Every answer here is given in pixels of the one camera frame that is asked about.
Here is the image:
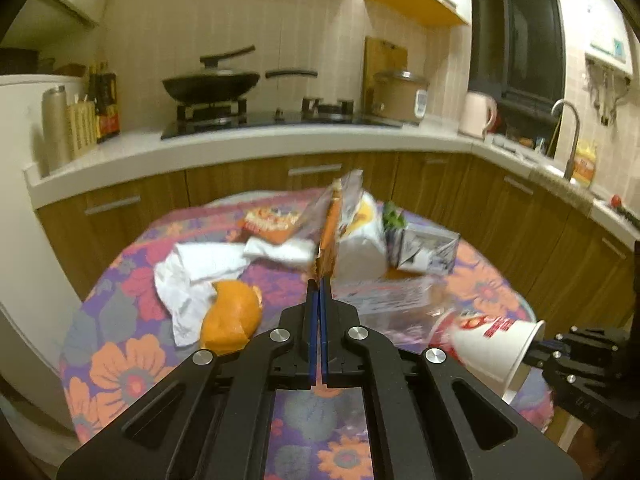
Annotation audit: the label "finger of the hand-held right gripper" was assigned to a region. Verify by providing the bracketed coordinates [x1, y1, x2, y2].
[532, 327, 626, 358]
[525, 352, 601, 386]

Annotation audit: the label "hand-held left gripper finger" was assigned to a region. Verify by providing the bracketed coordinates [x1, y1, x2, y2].
[322, 276, 585, 480]
[56, 279, 321, 480]

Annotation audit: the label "clear red-print plastic wrapper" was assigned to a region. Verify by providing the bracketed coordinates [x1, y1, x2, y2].
[332, 277, 453, 348]

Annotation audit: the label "white red-print paper cup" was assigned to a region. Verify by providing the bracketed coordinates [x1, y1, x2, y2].
[425, 309, 546, 392]

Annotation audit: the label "clear orange plastic wrapper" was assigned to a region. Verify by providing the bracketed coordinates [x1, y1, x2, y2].
[292, 169, 366, 281]

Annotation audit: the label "crumpled white tissue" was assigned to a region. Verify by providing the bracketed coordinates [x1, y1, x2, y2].
[153, 242, 251, 347]
[244, 236, 318, 270]

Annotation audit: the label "orange peel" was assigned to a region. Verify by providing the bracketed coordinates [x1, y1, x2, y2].
[200, 280, 264, 356]

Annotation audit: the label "orange snack packet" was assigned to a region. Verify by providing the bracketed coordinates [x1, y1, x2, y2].
[240, 205, 303, 246]

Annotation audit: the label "green leaves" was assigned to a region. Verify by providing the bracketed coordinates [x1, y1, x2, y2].
[382, 201, 408, 231]

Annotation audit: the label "wooden kitchen counter cabinets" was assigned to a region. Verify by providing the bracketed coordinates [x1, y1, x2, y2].
[25, 115, 640, 346]

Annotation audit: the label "grey counter cloth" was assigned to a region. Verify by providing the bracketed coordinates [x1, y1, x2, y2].
[527, 165, 593, 206]

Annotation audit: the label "yellow packet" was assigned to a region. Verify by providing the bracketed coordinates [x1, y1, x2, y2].
[572, 141, 598, 188]

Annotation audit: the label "floral tablecloth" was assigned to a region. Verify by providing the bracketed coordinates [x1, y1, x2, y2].
[59, 187, 553, 480]

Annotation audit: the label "black gas stove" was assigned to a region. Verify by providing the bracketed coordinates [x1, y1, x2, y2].
[160, 96, 403, 141]

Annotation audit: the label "steel kitchen faucet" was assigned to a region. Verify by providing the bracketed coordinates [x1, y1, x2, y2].
[547, 100, 582, 181]

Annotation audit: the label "beige rice cooker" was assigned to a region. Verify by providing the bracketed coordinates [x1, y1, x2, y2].
[372, 71, 431, 123]

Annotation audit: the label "white electric kettle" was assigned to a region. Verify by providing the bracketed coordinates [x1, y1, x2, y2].
[459, 91, 498, 139]

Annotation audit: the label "black wok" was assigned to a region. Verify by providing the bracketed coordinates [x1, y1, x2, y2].
[161, 67, 319, 103]

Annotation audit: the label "wooden cutting board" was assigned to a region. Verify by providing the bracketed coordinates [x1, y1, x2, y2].
[363, 36, 408, 111]

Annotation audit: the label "dark sauce bottle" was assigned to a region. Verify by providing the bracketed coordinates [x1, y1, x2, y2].
[89, 62, 121, 143]

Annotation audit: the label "beige chopstick holder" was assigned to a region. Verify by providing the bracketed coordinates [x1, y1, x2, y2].
[66, 100, 98, 160]

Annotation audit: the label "dark window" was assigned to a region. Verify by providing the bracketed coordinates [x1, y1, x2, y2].
[467, 0, 566, 106]

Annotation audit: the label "white refrigerator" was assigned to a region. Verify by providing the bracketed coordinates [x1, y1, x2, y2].
[0, 75, 91, 441]

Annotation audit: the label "white water heater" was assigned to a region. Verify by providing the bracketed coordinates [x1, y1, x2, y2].
[570, 0, 636, 78]

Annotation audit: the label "silver thermos bottle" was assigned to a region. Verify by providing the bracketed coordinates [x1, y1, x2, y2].
[41, 85, 71, 173]

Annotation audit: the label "black-handled pan lid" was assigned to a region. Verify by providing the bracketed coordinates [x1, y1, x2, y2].
[170, 45, 257, 81]

